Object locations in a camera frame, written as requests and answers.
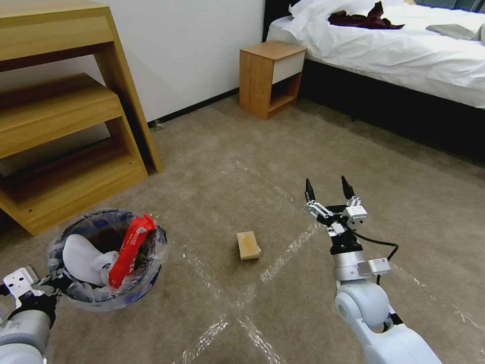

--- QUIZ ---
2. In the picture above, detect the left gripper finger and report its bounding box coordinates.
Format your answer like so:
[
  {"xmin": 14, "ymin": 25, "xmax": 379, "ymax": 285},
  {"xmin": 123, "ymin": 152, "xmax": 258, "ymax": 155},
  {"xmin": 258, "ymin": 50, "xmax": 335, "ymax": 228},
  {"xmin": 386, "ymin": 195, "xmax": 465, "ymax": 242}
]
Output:
[{"xmin": 29, "ymin": 275, "xmax": 75, "ymax": 301}]

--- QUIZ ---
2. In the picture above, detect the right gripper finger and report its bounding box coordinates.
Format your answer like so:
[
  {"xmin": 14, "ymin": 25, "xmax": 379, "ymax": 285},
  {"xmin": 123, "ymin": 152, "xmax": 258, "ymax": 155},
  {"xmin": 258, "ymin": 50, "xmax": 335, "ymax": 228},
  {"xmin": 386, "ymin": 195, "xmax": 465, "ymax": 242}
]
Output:
[
  {"xmin": 341, "ymin": 175, "xmax": 365, "ymax": 210},
  {"xmin": 303, "ymin": 177, "xmax": 335, "ymax": 228}
]

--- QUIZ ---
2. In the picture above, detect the dark bin with clear liner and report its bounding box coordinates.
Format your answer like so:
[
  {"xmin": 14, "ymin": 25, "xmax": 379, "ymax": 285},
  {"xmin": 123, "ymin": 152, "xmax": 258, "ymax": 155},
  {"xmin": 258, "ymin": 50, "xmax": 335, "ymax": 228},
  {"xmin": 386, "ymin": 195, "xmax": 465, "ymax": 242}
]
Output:
[{"xmin": 46, "ymin": 207, "xmax": 170, "ymax": 313}]

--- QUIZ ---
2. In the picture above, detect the clear floor tape strip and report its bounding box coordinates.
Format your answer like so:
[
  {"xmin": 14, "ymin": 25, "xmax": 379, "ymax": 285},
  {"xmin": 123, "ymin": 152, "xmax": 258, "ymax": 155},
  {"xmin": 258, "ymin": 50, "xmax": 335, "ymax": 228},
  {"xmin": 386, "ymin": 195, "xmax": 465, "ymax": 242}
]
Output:
[
  {"xmin": 180, "ymin": 242, "xmax": 283, "ymax": 364},
  {"xmin": 181, "ymin": 222, "xmax": 325, "ymax": 364}
]

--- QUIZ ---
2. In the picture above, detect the white crumpled plastic bag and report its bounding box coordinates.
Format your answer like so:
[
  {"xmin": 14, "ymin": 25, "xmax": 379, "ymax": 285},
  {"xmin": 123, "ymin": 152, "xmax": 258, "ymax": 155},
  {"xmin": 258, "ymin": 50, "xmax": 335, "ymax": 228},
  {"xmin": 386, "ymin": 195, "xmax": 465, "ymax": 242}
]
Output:
[{"xmin": 62, "ymin": 234, "xmax": 119, "ymax": 286}]

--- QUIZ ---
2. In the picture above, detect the red snack wrapper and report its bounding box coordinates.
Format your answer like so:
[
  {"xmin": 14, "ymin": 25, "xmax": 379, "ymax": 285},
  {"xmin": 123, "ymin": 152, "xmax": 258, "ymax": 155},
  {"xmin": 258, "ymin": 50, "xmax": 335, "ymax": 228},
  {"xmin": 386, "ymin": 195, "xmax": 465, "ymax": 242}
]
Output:
[{"xmin": 108, "ymin": 213, "xmax": 158, "ymax": 288}]

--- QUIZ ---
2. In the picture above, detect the tan sponge block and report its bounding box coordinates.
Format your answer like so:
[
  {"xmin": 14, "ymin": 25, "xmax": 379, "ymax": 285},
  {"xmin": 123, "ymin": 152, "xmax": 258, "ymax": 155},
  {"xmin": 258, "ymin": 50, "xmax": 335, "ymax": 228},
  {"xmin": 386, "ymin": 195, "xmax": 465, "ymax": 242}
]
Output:
[{"xmin": 236, "ymin": 230, "xmax": 263, "ymax": 261}]

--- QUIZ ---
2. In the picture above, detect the wooden nightstand with white drawer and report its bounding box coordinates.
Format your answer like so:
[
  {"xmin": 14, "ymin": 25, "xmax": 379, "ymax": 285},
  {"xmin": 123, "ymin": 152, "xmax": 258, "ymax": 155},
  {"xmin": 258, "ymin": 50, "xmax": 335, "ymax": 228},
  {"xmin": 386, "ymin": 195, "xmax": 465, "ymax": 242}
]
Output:
[{"xmin": 239, "ymin": 40, "xmax": 307, "ymax": 121}]

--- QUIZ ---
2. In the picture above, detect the bed with white sheet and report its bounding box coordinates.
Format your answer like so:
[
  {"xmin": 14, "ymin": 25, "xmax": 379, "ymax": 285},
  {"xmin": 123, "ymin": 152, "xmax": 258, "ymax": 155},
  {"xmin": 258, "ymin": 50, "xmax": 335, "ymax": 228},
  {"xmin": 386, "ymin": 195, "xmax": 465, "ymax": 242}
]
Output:
[{"xmin": 262, "ymin": 0, "xmax": 485, "ymax": 169}]

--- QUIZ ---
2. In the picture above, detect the light wooden shelf unit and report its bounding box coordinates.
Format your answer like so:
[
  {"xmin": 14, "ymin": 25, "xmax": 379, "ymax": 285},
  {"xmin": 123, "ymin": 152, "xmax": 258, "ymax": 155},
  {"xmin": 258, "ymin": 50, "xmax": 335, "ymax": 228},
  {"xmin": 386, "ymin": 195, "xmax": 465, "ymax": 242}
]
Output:
[{"xmin": 0, "ymin": 0, "xmax": 164, "ymax": 237}]

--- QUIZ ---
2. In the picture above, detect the dark red garment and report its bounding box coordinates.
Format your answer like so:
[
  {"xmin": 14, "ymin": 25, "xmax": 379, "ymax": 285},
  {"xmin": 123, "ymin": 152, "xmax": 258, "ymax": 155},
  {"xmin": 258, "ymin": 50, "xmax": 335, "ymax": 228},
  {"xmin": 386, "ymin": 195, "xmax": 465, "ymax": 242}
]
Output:
[{"xmin": 327, "ymin": 1, "xmax": 406, "ymax": 31}]

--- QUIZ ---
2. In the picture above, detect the grey folded cloth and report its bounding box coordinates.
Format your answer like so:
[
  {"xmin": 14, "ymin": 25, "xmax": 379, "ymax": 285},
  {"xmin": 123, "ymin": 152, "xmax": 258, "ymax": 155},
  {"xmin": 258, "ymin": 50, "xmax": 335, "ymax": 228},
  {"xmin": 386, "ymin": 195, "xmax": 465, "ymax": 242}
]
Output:
[{"xmin": 425, "ymin": 23, "xmax": 485, "ymax": 42}]

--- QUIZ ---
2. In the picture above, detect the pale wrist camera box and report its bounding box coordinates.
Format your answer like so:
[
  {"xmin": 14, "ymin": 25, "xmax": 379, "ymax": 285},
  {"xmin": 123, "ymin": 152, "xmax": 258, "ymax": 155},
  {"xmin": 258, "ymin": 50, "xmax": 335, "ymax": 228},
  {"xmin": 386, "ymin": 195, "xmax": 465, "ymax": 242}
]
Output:
[
  {"xmin": 345, "ymin": 204, "xmax": 369, "ymax": 231},
  {"xmin": 3, "ymin": 266, "xmax": 39, "ymax": 299}
]

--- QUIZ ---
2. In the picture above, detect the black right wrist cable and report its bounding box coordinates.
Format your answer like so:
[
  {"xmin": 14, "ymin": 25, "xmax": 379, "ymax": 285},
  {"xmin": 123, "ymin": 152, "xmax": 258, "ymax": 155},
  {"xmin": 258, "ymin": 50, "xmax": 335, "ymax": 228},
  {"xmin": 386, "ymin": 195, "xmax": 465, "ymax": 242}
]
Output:
[{"xmin": 355, "ymin": 231, "xmax": 401, "ymax": 286}]

